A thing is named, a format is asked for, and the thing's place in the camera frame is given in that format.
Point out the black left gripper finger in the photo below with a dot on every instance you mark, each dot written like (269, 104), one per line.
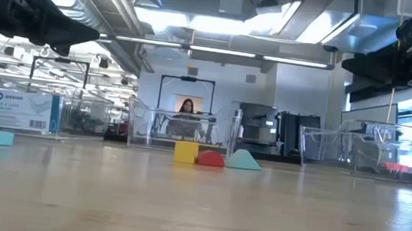
(70, 32)
(60, 49)

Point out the red half-round block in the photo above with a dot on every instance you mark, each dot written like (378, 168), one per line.
(210, 159)

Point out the grey ceiling unit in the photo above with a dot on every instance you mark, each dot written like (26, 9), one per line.
(232, 3)

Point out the person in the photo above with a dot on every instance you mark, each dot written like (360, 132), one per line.
(187, 108)

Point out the grey wall vent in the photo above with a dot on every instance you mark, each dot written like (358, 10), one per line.
(193, 71)
(251, 78)

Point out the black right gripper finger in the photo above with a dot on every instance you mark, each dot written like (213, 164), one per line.
(373, 67)

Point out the clear plastic bin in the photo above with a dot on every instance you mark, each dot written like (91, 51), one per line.
(144, 124)
(324, 146)

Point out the black station frame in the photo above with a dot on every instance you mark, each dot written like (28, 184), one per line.
(60, 60)
(188, 79)

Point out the silver round air duct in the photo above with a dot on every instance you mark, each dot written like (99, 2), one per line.
(130, 57)

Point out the black machine cabinet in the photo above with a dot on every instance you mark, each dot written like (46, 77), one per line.
(258, 128)

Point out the black ceiling spotlight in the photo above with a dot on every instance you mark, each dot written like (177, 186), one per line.
(103, 63)

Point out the teal triangular block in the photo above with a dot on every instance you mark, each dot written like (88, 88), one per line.
(242, 161)

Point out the black storage cabinet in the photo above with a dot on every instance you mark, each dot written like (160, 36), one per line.
(299, 134)

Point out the clear bin with iDesign label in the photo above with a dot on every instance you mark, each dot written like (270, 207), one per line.
(24, 111)

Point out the yellow cube block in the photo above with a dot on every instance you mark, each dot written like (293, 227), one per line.
(185, 152)

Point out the red container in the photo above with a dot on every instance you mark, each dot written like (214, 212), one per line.
(396, 166)

